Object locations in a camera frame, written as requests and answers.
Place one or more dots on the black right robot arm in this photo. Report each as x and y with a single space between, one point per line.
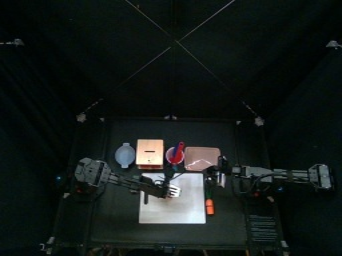
285 174

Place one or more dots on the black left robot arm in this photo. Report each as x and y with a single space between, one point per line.
114 180

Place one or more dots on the white plastic cutting board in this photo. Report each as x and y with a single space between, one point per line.
178 210

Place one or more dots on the pink square tray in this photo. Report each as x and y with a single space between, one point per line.
202 158

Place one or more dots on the orange toy carrot green top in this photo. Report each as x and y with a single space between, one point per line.
211 206

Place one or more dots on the blue measuring spoon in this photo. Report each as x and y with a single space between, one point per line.
174 156

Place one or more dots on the red measuring spoon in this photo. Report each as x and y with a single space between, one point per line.
180 150

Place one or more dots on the wooden box with red front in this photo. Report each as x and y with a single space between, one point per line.
150 154

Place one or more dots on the pale blue plastic bowl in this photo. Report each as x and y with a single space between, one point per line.
125 155

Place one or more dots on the white printed label sticker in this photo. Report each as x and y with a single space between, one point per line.
263 229

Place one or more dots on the metal frame corner bracket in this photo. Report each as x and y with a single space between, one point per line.
17 42
333 44
81 117
260 121

